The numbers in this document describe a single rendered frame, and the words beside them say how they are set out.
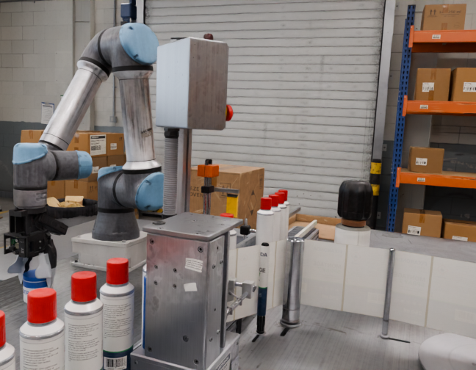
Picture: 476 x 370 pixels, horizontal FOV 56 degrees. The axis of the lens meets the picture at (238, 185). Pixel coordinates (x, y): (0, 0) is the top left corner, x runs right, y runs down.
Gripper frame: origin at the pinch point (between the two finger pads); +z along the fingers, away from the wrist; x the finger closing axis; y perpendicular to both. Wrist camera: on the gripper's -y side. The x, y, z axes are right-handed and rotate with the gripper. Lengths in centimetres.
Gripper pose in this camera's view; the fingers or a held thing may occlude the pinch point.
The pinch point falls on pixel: (37, 281)
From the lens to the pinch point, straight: 128.5
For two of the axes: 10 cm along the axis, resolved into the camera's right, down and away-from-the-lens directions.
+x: 9.5, 0.9, -3.0
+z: -0.5, 9.9, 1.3
